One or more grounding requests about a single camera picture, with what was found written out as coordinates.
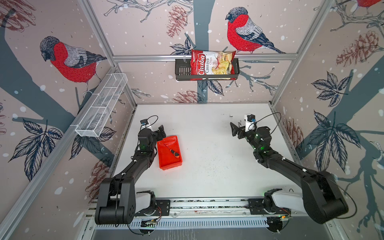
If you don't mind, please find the orange black screwdriver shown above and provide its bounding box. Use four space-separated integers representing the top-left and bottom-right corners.
164 144 180 158

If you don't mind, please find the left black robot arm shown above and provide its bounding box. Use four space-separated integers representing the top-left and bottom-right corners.
95 126 167 225

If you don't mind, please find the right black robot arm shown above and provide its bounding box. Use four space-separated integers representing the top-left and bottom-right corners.
230 123 349 224

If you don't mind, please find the red plastic bin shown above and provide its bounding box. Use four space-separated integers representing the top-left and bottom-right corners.
157 136 183 171

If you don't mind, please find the red cassava chips bag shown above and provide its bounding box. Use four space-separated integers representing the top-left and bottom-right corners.
191 50 236 74

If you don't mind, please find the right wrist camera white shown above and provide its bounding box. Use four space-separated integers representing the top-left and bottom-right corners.
245 114 256 132

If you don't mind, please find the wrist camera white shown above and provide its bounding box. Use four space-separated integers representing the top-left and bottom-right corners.
140 119 153 131
245 114 256 132

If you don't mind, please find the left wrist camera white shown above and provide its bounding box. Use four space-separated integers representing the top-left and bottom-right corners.
140 119 153 131

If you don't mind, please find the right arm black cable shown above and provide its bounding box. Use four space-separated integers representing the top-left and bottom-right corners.
253 112 283 136

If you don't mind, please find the black wall basket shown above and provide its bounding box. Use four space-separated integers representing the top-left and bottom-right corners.
175 58 240 81

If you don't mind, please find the white wire mesh shelf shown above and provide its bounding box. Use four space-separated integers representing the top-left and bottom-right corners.
75 73 128 138

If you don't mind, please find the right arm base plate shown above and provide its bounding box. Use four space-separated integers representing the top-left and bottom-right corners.
246 198 291 215

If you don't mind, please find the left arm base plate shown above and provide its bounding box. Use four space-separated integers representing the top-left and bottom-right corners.
135 200 171 217

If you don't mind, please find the aluminium front rail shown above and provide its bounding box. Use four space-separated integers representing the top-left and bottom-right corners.
85 196 335 220

